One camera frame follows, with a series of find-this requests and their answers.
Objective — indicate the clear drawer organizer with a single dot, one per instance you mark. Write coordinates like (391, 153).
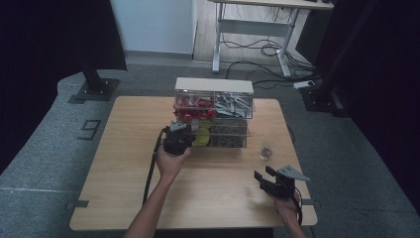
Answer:
(218, 109)

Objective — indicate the white power strip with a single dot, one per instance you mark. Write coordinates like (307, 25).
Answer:
(303, 84)

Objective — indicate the person's left hand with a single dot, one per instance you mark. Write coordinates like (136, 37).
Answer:
(170, 167)

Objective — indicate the pile of red clips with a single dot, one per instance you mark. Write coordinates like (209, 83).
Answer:
(194, 110)

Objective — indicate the black stand with angled post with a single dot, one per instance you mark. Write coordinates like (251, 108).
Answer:
(325, 95)

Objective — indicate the small yellow-green round disc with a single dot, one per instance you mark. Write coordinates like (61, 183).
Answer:
(205, 124)

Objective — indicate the grey tape marker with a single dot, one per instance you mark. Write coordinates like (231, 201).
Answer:
(78, 204)

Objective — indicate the small clear plastic piece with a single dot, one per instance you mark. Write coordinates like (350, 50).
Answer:
(266, 152)

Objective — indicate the white desk frame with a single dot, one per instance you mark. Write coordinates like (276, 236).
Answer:
(251, 28)

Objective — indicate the pile of dark small parts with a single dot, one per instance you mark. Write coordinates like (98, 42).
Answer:
(228, 134)

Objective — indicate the person's right hand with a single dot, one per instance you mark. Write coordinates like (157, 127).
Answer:
(287, 206)

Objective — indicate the pile of grey clips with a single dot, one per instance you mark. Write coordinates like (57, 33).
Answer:
(232, 105)

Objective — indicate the large yellow-green round disc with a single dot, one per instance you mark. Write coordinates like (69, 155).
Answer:
(202, 137)

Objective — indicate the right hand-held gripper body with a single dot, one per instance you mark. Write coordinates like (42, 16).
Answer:
(282, 188)

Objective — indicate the black stand with base plate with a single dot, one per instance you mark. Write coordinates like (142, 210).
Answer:
(97, 86)

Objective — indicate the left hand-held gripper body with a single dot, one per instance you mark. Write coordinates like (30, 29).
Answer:
(176, 142)

